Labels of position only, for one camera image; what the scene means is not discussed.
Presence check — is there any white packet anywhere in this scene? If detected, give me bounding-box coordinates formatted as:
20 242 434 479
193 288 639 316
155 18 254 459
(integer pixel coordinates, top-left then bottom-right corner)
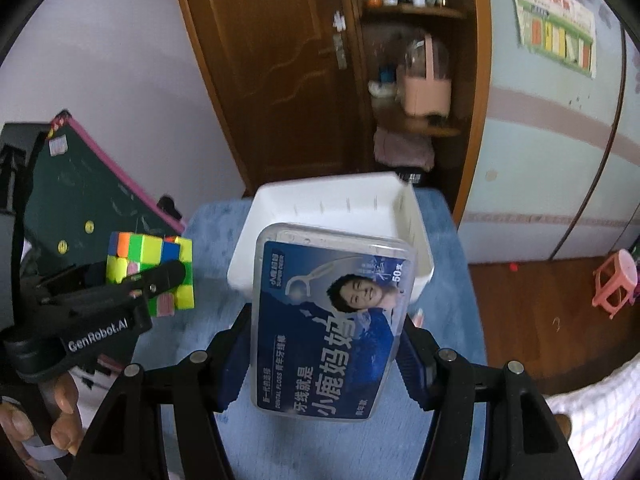
369 77 401 98

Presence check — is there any pale blue wardrobe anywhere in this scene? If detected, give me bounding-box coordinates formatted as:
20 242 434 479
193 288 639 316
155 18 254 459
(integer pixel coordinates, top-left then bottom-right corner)
452 0 640 263

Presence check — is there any white patterned cloth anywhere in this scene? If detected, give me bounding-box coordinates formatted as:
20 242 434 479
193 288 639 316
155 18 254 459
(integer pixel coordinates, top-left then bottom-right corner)
542 355 640 480

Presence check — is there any black frame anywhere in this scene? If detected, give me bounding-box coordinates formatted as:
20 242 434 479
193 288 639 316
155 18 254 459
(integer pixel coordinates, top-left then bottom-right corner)
0 122 51 311

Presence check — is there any person's left hand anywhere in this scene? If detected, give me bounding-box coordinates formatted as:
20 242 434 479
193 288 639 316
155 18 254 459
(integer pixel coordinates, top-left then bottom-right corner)
0 375 83 461

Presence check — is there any blue fluffy mat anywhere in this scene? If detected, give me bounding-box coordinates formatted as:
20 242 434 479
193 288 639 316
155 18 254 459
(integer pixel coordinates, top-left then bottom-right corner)
130 190 488 480

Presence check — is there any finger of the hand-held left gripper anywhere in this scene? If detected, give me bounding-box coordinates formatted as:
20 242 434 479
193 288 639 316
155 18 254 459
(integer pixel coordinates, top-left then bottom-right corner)
30 259 186 311

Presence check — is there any pink folded cloth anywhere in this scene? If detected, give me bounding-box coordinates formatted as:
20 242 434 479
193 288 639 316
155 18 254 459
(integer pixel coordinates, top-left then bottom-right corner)
374 127 435 171

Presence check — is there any blue label dental floss box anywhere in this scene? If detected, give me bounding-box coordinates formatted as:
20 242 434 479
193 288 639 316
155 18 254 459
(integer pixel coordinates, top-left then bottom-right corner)
248 222 418 426

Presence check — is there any pink plastic stool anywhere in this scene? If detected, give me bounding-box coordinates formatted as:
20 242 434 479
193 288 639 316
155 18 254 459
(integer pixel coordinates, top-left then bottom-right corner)
592 249 640 320

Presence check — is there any white plastic bin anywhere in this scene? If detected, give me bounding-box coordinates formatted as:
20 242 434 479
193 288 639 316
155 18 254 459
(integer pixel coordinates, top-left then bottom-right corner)
227 171 436 306

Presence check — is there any wooden corner shelf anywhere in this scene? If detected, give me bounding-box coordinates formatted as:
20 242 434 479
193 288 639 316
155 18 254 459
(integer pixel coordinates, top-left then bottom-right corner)
345 0 491 211

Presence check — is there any green chalkboard with pink frame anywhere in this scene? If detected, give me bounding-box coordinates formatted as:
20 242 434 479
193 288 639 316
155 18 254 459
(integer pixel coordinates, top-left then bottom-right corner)
22 110 188 281

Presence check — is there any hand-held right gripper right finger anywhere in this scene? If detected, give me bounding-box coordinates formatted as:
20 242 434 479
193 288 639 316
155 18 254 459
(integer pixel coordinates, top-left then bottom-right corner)
395 310 573 480

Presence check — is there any brown wooden door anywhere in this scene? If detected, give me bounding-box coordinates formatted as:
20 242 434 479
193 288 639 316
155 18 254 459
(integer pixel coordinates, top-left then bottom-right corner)
170 0 371 196

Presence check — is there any wall poster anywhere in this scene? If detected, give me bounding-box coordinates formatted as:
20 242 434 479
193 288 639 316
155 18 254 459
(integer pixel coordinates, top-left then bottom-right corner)
506 0 598 78

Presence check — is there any multicoloured puzzle cube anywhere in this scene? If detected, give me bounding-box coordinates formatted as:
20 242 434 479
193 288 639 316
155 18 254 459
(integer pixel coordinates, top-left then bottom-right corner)
105 231 195 318

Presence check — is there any pink container with clear dome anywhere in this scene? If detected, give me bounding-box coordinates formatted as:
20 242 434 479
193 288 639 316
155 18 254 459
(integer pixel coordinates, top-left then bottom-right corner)
400 35 453 118

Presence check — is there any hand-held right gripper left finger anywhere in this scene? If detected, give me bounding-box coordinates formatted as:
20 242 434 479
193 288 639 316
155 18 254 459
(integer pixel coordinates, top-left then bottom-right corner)
67 302 256 480

